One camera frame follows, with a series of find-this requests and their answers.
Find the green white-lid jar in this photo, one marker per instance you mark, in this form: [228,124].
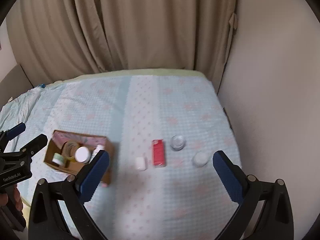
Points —
[58,159]

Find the grey headboard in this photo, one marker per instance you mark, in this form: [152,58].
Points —
[14,84]

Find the red rectangular box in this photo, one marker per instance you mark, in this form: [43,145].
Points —
[158,153]

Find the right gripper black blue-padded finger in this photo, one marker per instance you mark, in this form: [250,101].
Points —
[275,220]
[46,220]

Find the large white-lid jar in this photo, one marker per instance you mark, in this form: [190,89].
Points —
[82,155]

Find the small white-lid jar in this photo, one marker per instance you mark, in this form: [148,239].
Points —
[200,159]

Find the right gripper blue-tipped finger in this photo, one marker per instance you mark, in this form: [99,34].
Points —
[11,134]

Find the white earbuds case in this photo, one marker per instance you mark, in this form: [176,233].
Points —
[141,163]

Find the green mattress pad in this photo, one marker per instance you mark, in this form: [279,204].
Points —
[133,72]

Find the brown cardboard box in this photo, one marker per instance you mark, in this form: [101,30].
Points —
[90,141]

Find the yellow tape roll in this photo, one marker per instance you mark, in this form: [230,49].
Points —
[69,149]

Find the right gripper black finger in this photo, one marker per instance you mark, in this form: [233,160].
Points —
[33,147]

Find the white pill bottle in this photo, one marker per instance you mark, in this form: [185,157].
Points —
[96,151]

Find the blue checked bedspread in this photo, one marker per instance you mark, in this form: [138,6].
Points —
[175,201]

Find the silver-lid glass jar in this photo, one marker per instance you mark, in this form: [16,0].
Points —
[177,142]

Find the beige curtain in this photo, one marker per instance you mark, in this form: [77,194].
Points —
[61,39]

